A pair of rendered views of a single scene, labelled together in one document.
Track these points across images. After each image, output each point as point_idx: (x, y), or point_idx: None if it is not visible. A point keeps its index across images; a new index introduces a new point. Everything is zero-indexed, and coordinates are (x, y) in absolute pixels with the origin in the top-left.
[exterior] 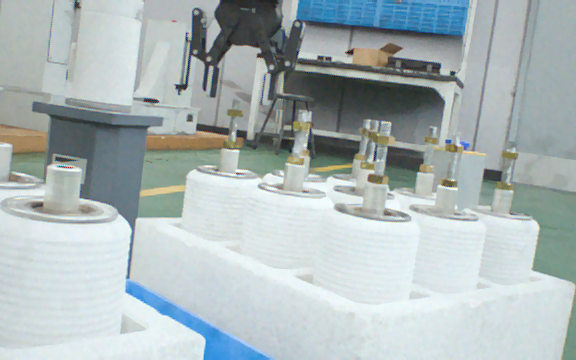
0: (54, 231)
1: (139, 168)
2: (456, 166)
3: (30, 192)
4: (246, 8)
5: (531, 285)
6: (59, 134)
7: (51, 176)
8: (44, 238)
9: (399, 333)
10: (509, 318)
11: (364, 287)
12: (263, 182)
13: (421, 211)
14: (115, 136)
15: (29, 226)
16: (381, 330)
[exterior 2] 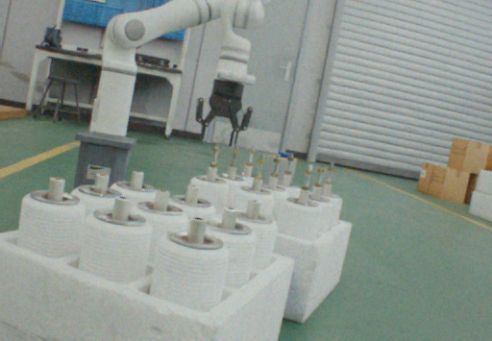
0: (268, 227)
1: (127, 170)
2: (286, 166)
3: (213, 207)
4: (226, 100)
5: (341, 226)
6: (92, 153)
7: (254, 206)
8: (266, 230)
9: (323, 251)
10: (339, 240)
11: (307, 233)
12: (240, 186)
13: (310, 198)
14: (126, 155)
15: (260, 226)
16: (321, 250)
